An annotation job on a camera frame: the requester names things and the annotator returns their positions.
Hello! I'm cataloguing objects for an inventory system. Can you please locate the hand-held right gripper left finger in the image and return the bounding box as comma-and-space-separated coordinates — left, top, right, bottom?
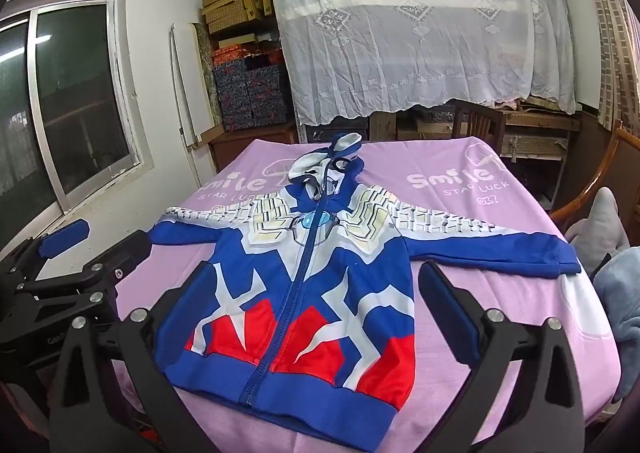
49, 259, 212, 453

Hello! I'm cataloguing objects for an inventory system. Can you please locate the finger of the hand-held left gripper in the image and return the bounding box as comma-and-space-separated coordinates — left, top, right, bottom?
14, 230, 154, 315
0, 218, 93, 285

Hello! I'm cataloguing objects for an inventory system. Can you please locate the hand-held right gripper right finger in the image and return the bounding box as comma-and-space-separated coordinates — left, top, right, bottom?
419, 259, 587, 453

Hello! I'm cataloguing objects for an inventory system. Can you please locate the blue red white hooded jacket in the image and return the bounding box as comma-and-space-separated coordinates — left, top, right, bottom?
150, 132, 582, 434

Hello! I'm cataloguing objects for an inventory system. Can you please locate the pink printed blanket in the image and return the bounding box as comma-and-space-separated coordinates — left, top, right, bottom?
114, 133, 622, 453

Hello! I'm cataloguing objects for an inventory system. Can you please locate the sliding glass window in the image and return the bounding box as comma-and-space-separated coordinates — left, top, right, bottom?
0, 0, 155, 255

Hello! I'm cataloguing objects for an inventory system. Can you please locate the brown wooden cabinet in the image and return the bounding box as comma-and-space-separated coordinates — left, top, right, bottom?
207, 123, 299, 172

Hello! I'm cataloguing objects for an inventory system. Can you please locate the grey plush shark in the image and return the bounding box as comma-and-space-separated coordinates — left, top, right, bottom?
592, 245, 640, 375
565, 186, 631, 280

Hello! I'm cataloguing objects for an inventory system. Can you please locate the white board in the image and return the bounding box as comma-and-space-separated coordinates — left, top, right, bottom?
170, 23, 227, 150

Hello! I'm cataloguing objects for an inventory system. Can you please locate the woven storage box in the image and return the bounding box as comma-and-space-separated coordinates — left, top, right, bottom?
500, 130, 568, 159

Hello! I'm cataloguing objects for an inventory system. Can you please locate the dark wooden chair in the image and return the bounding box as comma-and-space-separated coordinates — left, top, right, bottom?
452, 100, 509, 142

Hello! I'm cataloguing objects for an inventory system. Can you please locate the stack of dark patterned boxes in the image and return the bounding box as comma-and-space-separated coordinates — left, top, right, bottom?
212, 56, 297, 132

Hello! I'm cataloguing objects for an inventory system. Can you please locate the green patterned board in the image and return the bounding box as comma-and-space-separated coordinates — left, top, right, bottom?
190, 22, 222, 126

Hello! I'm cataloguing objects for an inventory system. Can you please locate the rattan chair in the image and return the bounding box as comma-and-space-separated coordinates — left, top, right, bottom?
547, 120, 640, 234

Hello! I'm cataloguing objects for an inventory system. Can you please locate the orange patterned box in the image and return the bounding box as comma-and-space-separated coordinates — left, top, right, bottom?
211, 46, 287, 66

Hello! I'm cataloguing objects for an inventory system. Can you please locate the white lace curtain cloth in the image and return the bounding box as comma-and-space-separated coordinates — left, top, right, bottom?
261, 0, 580, 127

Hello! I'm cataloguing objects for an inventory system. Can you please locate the stack of tan boxes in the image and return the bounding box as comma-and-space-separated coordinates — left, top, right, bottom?
201, 0, 274, 35

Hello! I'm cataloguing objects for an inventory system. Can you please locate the checkered curtain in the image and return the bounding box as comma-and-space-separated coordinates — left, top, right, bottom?
574, 0, 640, 135

